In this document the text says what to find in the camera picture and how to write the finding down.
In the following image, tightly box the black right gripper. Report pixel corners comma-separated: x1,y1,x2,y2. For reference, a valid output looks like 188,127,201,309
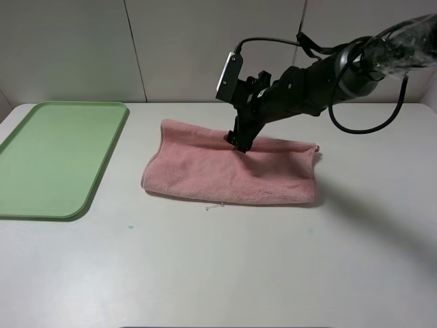
224,33,378,152

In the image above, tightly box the pink terry towel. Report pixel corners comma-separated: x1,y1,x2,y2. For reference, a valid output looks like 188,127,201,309
141,120,320,205

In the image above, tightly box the green plastic tray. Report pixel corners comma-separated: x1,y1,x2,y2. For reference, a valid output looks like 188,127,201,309
1,101,129,221

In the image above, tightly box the clear plastic tag fastener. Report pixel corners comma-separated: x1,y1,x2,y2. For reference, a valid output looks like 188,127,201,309
205,203,225,211

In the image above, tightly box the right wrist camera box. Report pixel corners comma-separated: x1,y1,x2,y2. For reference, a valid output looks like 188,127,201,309
214,51,274,107

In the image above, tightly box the black right camera cable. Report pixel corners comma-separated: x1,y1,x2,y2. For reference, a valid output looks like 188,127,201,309
233,13,437,134

